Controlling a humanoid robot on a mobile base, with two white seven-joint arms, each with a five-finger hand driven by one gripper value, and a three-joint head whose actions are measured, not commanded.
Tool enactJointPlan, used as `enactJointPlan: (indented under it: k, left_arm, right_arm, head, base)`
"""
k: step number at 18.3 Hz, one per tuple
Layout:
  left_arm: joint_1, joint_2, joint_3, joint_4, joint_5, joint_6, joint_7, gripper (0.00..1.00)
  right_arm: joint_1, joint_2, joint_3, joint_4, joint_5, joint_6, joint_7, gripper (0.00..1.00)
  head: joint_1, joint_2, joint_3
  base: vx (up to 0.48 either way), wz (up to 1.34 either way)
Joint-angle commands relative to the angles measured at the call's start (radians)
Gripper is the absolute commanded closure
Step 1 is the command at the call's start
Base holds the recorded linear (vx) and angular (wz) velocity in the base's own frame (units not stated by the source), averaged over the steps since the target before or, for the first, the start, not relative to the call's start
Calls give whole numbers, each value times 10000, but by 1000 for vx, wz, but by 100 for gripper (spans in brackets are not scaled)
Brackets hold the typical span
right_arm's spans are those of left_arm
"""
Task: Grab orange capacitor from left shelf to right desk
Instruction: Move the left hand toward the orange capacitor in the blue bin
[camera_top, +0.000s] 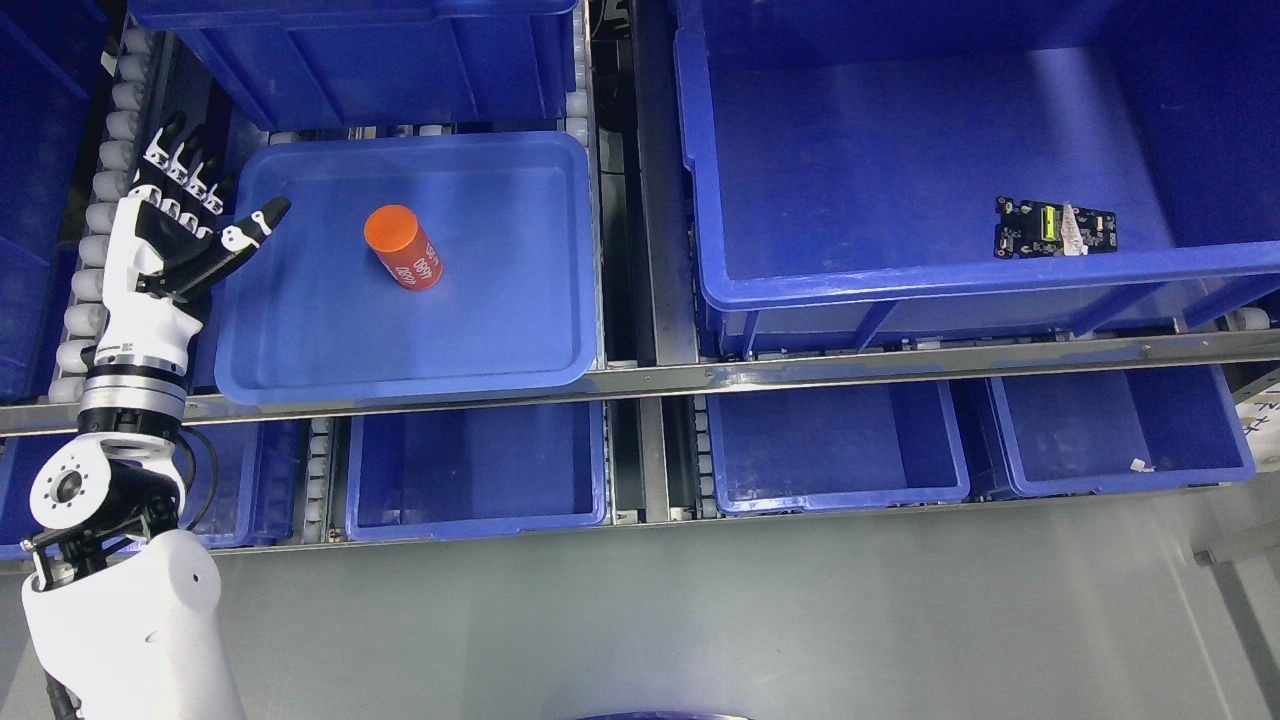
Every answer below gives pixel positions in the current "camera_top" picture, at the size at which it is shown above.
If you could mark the shallow blue tray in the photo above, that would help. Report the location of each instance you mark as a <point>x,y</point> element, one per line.
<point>314,316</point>

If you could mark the black circuit board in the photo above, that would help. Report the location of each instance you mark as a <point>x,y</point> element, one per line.
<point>1032,229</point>

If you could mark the lower blue bin left centre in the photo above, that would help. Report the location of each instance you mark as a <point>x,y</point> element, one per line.
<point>475,473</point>

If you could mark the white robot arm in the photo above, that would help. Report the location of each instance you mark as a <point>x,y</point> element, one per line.
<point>122,607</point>

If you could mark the white sign board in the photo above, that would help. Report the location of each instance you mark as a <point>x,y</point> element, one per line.
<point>1259,416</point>

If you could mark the lower blue bin far left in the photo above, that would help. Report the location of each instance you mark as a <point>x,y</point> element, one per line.
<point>243,492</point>

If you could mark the lower blue bin middle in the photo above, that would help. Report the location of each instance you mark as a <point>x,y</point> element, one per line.
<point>836,449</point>

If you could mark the orange cylindrical capacitor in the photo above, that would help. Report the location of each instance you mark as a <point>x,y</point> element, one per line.
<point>396,236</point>

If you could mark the lower blue bin right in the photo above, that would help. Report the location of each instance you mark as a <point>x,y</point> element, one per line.
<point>1101,433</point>

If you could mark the large blue bin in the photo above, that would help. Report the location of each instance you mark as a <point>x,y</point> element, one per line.
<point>846,157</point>

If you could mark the blue bin top left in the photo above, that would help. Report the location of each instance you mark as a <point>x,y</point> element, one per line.
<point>293,65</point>

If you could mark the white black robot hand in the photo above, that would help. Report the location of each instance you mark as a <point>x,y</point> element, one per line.
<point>167,249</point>

